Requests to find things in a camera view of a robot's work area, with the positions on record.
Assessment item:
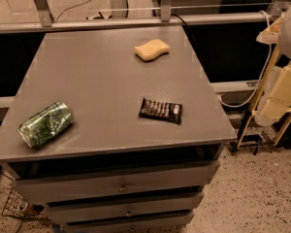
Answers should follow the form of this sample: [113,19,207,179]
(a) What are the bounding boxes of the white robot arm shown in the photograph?
[254,7,291,126]

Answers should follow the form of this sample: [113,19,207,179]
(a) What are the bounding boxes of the black chocolate rxbar wrapper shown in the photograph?
[139,98,183,125]

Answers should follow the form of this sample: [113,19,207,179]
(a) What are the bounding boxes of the grey drawer cabinet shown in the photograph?
[0,25,238,233]

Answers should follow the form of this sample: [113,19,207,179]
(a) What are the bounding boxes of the yellow sponge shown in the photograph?
[134,39,170,61]

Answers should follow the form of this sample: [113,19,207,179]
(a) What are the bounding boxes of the green soda can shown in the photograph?
[17,101,75,148]

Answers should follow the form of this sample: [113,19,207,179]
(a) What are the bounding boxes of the bottom grey drawer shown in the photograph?
[65,211,193,233]

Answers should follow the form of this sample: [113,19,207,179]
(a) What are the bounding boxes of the grey drawer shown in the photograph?
[47,192,204,224]
[65,211,193,233]
[13,161,219,204]

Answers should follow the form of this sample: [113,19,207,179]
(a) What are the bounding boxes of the middle grey drawer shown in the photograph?
[47,192,204,224]

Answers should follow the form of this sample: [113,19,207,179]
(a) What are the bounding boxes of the top grey drawer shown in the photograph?
[13,161,219,204]

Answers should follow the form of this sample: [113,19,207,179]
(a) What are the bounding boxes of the black cable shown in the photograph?
[171,14,198,50]

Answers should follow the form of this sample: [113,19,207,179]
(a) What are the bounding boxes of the grey metal rail frame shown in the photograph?
[0,0,291,34]

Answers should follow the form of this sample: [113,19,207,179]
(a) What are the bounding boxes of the wooden robot stand frame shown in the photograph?
[232,46,291,151]

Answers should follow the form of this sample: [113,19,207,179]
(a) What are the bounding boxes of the white cable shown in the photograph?
[217,10,274,109]

